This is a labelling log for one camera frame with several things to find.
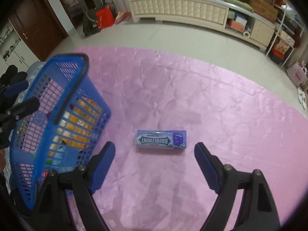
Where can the dark wooden door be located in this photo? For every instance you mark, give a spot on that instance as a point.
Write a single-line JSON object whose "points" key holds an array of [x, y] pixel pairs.
{"points": [[36, 26]]}

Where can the white paper roll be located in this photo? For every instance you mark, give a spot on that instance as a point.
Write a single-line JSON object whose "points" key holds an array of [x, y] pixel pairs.
{"points": [[246, 33]]}

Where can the blue white box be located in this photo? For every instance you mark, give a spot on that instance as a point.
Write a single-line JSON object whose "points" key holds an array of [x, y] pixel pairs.
{"points": [[240, 20]]}

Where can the red paper bag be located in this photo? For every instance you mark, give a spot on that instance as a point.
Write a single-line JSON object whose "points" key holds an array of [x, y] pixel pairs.
{"points": [[104, 18]]}

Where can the black bag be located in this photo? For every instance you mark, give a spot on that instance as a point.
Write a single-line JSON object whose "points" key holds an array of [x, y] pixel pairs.
{"points": [[90, 25]]}

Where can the pink broom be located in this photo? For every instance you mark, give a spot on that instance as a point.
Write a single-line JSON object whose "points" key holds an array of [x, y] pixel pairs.
{"points": [[121, 16]]}

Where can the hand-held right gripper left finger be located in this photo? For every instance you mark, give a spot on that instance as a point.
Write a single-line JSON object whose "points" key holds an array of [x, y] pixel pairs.
{"points": [[102, 166]]}

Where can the purple gum box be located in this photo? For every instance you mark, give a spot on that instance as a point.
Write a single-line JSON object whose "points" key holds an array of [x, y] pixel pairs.
{"points": [[158, 139]]}

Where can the blue plastic basket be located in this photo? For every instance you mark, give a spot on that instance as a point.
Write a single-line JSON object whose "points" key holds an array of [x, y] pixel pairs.
{"points": [[39, 154]]}

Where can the cream tv cabinet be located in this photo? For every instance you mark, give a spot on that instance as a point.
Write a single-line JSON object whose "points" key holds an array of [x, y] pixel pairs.
{"points": [[180, 9]]}

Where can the white slipper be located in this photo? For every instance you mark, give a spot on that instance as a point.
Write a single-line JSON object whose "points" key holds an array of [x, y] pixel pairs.
{"points": [[300, 93], [304, 102]]}

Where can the white drawer cabinet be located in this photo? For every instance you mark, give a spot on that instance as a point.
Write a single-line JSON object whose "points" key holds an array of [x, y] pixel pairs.
{"points": [[14, 50]]}

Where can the yellow box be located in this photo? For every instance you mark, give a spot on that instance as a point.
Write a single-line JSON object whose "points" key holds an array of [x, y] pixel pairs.
{"points": [[287, 37]]}

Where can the brown cardboard box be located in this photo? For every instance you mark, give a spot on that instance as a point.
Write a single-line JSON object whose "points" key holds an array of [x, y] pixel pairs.
{"points": [[263, 6]]}

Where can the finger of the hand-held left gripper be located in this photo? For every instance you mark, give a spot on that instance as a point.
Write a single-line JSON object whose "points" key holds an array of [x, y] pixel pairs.
{"points": [[24, 106], [16, 88]]}

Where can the grey crown print cloth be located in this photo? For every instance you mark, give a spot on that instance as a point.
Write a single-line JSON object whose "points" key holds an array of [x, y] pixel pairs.
{"points": [[36, 68]]}

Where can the orange flat box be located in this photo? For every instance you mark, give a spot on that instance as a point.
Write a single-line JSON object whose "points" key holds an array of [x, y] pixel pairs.
{"points": [[234, 26]]}

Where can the green flat cushion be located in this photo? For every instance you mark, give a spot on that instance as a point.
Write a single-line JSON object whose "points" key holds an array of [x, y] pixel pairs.
{"points": [[237, 2]]}

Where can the pink tote bag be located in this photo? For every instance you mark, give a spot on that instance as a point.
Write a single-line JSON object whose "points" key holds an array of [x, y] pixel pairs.
{"points": [[298, 74]]}

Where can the yellow snack packet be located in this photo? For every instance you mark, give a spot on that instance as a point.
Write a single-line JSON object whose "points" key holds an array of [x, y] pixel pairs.
{"points": [[83, 128]]}

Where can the white metal shelf rack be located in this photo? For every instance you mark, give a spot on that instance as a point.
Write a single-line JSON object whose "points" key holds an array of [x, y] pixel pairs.
{"points": [[281, 21]]}

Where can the dark cloth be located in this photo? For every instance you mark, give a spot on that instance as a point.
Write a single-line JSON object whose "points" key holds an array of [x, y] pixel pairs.
{"points": [[10, 72]]}

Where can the pink quilted table cover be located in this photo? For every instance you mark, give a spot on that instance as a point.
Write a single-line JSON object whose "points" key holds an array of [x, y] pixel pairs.
{"points": [[192, 89]]}

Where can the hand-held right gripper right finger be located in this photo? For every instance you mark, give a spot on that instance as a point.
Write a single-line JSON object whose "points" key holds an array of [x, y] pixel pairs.
{"points": [[207, 166]]}

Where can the red yellow package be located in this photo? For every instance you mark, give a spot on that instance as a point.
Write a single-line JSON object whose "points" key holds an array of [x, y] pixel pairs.
{"points": [[280, 47]]}

